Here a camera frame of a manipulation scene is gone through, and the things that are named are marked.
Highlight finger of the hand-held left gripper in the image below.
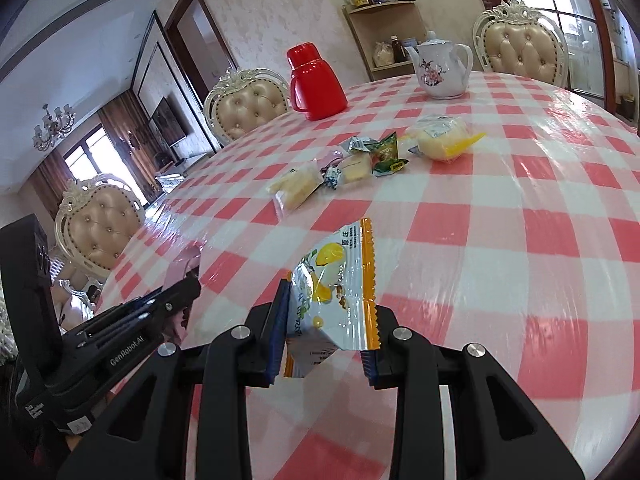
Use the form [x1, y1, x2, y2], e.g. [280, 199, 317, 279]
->
[75, 287, 168, 341]
[95, 279, 202, 356]

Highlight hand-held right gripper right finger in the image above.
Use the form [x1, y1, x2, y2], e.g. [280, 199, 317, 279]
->
[360, 305, 586, 480]

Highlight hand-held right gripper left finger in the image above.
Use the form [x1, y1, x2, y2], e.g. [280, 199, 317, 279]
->
[56, 280, 293, 480]

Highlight purple snack packet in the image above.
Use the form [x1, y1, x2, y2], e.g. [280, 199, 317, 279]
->
[167, 242, 201, 283]

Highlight orange-edged lemon snack packet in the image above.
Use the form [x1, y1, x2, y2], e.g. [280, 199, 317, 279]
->
[284, 218, 381, 378]

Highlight cream tufted dining chair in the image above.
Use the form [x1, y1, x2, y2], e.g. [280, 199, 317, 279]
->
[472, 0, 571, 88]
[204, 67, 291, 143]
[55, 175, 146, 281]

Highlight white television cabinet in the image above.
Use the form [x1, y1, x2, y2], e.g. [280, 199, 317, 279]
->
[155, 152, 211, 193]

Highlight clear cracker packet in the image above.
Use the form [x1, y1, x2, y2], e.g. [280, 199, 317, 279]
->
[267, 160, 323, 218]

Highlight cream biscuit packet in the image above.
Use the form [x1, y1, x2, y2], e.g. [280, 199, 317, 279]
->
[335, 152, 373, 183]

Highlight brown curtain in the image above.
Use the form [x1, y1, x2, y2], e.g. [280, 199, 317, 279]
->
[97, 90, 166, 201]

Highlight chandelier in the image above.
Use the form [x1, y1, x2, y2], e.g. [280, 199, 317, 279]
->
[32, 104, 76, 151]

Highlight green snack packet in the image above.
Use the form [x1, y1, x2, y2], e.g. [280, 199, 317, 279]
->
[372, 131, 410, 177]

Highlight yellow cake packet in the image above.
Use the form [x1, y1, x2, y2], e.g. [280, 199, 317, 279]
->
[405, 115, 488, 162]

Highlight red thermos jug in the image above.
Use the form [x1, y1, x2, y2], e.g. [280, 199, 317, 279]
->
[286, 43, 349, 122]

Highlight white floral teapot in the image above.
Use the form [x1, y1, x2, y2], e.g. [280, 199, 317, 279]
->
[404, 31, 473, 100]

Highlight wooden corner shelf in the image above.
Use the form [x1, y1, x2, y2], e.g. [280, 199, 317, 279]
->
[342, 1, 423, 81]

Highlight wall television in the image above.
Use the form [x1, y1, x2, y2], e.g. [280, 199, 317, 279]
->
[150, 96, 188, 148]

